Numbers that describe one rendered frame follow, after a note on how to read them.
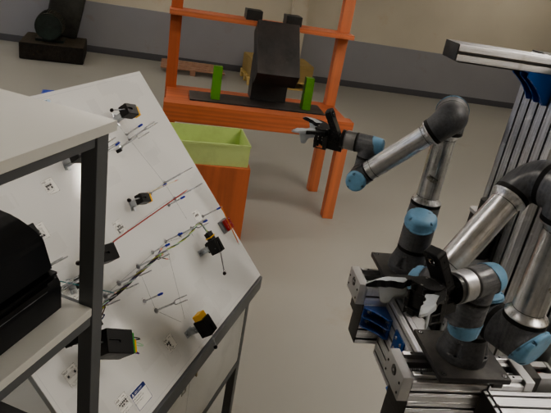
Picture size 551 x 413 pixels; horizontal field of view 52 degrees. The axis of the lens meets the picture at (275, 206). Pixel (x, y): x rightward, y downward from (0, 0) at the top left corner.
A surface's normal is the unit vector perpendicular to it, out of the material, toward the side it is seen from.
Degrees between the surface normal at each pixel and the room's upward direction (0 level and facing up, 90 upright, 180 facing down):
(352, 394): 0
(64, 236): 49
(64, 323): 0
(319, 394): 0
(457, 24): 90
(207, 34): 90
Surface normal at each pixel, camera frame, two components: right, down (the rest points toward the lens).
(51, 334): 0.15, -0.90
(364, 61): 0.12, 0.43
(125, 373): 0.80, -0.39
